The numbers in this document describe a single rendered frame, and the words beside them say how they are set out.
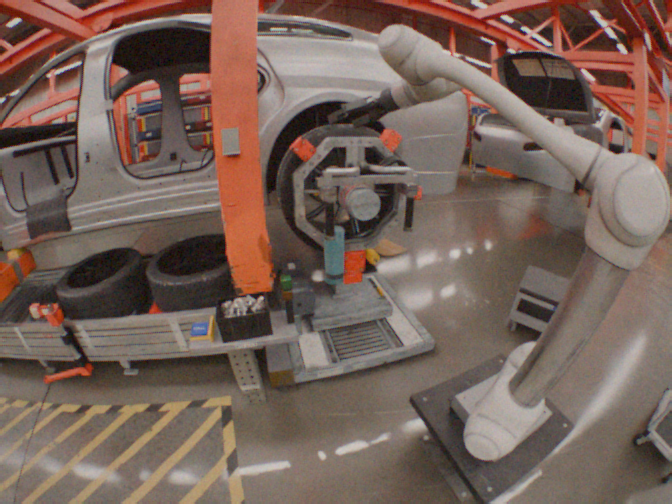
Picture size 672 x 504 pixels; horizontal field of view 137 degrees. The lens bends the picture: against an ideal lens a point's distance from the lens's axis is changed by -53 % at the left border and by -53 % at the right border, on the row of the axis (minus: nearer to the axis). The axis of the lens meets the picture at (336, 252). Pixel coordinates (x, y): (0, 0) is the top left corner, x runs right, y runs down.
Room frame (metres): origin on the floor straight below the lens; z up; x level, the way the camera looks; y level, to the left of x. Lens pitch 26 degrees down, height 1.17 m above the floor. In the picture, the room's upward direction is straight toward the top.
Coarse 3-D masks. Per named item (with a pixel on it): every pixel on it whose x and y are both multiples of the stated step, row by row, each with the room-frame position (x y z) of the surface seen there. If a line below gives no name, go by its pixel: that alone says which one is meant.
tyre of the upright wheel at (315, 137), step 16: (320, 128) 1.37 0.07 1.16; (336, 128) 1.30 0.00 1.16; (352, 128) 1.32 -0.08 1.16; (368, 128) 1.35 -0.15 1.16; (288, 160) 1.26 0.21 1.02; (288, 176) 1.24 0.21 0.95; (288, 192) 1.24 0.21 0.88; (288, 208) 1.24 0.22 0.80; (288, 224) 1.25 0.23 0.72; (304, 240) 1.26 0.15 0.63
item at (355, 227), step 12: (336, 156) 1.34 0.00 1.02; (372, 156) 1.49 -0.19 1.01; (312, 192) 1.29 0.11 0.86; (384, 192) 1.47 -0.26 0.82; (324, 204) 1.31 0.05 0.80; (384, 204) 1.43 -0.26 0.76; (312, 216) 1.30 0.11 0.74; (336, 216) 1.32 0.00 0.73; (384, 216) 1.37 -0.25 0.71; (324, 228) 1.40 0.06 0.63; (348, 228) 1.45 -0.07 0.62; (360, 228) 1.41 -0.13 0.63; (372, 228) 1.36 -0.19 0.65
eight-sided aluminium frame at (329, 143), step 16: (320, 144) 1.25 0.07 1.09; (336, 144) 1.21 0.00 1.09; (352, 144) 1.24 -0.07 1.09; (368, 144) 1.26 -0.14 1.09; (320, 160) 1.20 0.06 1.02; (304, 176) 1.18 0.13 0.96; (304, 208) 1.18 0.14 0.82; (400, 208) 1.30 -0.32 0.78; (304, 224) 1.17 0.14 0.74; (384, 224) 1.33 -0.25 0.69; (320, 240) 1.21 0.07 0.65; (352, 240) 1.28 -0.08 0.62; (368, 240) 1.27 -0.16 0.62
